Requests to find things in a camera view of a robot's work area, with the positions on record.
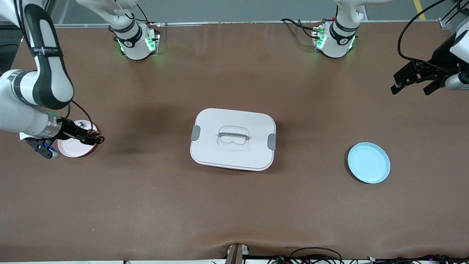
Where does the black cable bundle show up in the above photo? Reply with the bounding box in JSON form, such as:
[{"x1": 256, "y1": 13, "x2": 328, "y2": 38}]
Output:
[{"x1": 366, "y1": 254, "x2": 469, "y2": 264}]

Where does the silver table edge rail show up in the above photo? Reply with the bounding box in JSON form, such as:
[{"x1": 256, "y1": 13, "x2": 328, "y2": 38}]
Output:
[{"x1": 51, "y1": 21, "x2": 446, "y2": 28}]

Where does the brown table mat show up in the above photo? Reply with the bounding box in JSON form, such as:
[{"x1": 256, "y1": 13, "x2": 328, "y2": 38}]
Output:
[{"x1": 0, "y1": 21, "x2": 469, "y2": 261}]

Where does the brown metal bracket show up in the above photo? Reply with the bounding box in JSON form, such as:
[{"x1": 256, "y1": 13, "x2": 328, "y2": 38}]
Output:
[{"x1": 225, "y1": 243, "x2": 250, "y2": 264}]

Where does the white round plate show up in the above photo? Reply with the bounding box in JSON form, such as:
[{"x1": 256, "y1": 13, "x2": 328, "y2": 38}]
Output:
[{"x1": 57, "y1": 120, "x2": 99, "y2": 158}]

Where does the black looped cable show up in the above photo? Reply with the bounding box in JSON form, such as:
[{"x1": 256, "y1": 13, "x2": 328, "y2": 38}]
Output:
[{"x1": 289, "y1": 247, "x2": 343, "y2": 264}]

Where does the black left base cable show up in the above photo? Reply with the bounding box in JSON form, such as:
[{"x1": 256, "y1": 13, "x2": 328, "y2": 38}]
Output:
[{"x1": 281, "y1": 18, "x2": 323, "y2": 39}]

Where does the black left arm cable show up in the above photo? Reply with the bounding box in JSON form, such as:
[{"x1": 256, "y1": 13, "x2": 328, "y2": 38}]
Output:
[{"x1": 398, "y1": 0, "x2": 447, "y2": 70}]

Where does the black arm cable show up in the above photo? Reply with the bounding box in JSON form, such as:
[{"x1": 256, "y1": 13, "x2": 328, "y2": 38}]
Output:
[
  {"x1": 398, "y1": 0, "x2": 447, "y2": 70},
  {"x1": 68, "y1": 100, "x2": 94, "y2": 142}
]

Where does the black base cable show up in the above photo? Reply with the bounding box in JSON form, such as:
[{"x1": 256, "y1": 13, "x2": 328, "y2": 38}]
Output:
[
  {"x1": 125, "y1": 4, "x2": 151, "y2": 24},
  {"x1": 281, "y1": 18, "x2": 323, "y2": 39}
]

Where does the black right base cable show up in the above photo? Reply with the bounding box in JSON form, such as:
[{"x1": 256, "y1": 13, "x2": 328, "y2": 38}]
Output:
[{"x1": 125, "y1": 4, "x2": 151, "y2": 24}]

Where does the white lidded storage box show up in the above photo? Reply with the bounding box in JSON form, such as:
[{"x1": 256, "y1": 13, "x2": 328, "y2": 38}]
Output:
[{"x1": 190, "y1": 108, "x2": 277, "y2": 172}]

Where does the light blue round plate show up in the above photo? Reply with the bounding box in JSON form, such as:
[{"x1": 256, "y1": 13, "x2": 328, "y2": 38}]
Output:
[{"x1": 347, "y1": 142, "x2": 391, "y2": 184}]

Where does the aluminium frame profile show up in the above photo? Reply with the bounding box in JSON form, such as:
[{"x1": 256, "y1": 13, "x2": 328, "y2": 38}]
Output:
[{"x1": 440, "y1": 0, "x2": 469, "y2": 29}]

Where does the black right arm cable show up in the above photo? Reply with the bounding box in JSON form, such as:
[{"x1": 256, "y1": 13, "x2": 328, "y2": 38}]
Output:
[{"x1": 68, "y1": 100, "x2": 94, "y2": 142}]

